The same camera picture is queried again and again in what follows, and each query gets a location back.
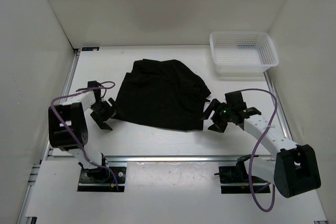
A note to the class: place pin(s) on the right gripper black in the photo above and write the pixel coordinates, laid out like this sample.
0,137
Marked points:
216,105

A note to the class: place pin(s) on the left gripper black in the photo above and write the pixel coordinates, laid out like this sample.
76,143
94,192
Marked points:
112,112

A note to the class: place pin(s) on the black shorts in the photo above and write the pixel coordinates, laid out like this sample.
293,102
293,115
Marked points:
163,94

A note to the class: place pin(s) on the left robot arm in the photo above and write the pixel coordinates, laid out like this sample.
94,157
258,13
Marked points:
68,129

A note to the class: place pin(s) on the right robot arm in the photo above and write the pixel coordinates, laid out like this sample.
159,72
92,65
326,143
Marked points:
293,171

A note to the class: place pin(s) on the white plastic mesh basket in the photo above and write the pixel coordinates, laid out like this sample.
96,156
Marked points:
242,52

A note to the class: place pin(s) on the small dark label sticker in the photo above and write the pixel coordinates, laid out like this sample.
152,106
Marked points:
90,48

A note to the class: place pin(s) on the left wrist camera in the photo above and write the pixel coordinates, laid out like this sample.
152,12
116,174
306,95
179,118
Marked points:
91,85

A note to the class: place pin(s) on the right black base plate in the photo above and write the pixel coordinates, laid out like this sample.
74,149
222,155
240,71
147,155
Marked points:
231,183

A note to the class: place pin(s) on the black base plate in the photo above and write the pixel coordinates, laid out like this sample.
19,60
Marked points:
231,183
96,180

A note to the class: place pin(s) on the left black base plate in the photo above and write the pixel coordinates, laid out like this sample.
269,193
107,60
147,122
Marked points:
96,180

